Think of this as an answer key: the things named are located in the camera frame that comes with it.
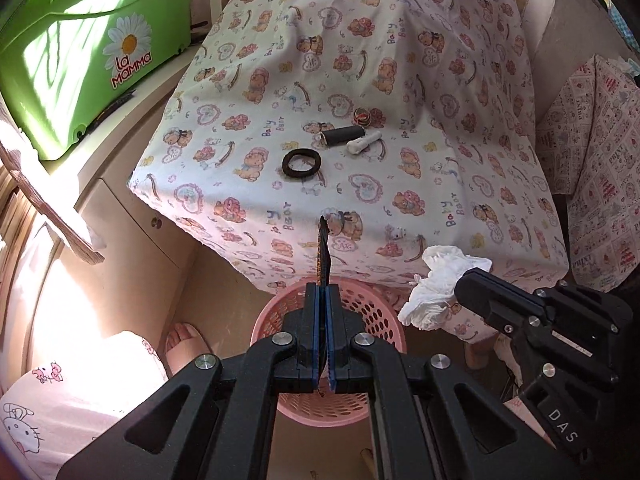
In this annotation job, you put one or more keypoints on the white tube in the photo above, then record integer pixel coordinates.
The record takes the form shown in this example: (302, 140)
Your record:
(362, 143)

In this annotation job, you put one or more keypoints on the pink plastic mesh basket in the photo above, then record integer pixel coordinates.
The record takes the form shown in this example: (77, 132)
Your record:
(370, 306)

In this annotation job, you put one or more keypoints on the long black wrapper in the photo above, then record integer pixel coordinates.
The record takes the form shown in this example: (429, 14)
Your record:
(324, 255)

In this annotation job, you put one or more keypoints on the beige low cabinet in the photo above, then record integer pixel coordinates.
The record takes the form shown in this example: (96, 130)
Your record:
(125, 220)

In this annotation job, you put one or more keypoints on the white tissue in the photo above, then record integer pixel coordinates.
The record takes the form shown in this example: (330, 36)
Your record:
(435, 290)

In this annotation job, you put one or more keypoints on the black cylinder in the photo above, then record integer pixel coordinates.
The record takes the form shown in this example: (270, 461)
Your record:
(340, 135)

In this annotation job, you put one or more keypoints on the person's bare foot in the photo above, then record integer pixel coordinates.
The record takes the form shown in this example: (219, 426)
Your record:
(185, 345)

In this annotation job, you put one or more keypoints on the white cartoon print pants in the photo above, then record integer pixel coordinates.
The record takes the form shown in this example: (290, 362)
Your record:
(75, 400)

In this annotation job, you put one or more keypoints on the bear print cloth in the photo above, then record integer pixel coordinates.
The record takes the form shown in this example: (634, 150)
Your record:
(400, 60)

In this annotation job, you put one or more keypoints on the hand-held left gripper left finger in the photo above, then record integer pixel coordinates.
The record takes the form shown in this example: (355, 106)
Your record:
(314, 335)

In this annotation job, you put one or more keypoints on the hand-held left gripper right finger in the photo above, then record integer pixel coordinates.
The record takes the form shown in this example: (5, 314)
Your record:
(334, 340)

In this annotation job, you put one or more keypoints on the green plastic storage box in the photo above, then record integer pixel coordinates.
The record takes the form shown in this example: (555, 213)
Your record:
(75, 60)

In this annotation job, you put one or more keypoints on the red print tablecloth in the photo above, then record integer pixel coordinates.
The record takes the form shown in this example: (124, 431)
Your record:
(600, 185)

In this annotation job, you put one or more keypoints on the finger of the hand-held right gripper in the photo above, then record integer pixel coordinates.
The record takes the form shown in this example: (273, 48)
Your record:
(505, 281)
(495, 310)

